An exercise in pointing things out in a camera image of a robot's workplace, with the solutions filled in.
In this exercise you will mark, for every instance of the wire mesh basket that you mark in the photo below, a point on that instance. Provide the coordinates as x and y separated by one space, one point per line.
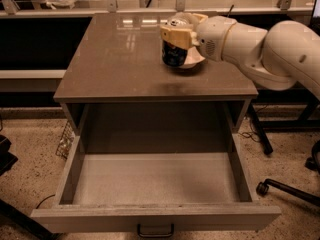
65 142

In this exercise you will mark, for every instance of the black metal drawer handle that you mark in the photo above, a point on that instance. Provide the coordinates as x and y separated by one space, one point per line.
148 233

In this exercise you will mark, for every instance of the blue pepsi can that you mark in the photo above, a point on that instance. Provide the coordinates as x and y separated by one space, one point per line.
172 55

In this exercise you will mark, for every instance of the open grey top drawer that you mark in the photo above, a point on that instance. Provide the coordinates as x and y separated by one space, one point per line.
193 191

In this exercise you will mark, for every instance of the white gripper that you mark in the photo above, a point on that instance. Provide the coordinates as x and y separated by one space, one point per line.
209 37

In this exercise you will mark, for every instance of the black table leg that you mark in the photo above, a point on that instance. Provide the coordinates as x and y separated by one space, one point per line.
267 148

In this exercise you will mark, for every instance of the white paper bowl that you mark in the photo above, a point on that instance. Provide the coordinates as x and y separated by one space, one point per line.
192 59

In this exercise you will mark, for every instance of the black object at left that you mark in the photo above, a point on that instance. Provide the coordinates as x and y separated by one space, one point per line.
7 159

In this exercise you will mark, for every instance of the black office chair base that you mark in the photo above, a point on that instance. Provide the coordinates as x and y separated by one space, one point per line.
312 163

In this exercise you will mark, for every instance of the grey cabinet with glossy top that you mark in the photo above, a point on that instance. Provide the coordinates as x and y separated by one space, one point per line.
121 98

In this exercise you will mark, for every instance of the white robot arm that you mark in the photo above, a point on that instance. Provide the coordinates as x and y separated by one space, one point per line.
276 59

